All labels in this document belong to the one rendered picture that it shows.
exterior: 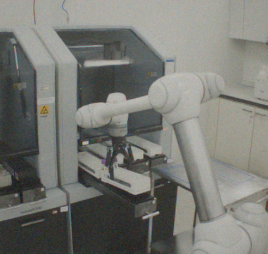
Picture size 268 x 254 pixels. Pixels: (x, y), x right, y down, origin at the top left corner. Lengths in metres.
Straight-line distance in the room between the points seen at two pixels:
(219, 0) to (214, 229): 3.49
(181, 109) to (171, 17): 2.69
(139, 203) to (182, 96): 0.71
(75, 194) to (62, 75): 0.66
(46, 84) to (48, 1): 1.32
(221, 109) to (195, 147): 3.10
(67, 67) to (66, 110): 0.23
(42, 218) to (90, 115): 0.67
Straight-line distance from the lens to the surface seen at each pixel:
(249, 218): 1.51
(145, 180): 1.89
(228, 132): 4.42
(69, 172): 2.21
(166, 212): 2.70
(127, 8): 3.62
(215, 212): 1.39
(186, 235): 2.64
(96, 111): 1.77
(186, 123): 1.36
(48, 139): 2.08
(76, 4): 3.33
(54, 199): 2.12
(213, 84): 1.46
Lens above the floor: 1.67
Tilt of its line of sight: 15 degrees down
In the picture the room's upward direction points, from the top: 2 degrees clockwise
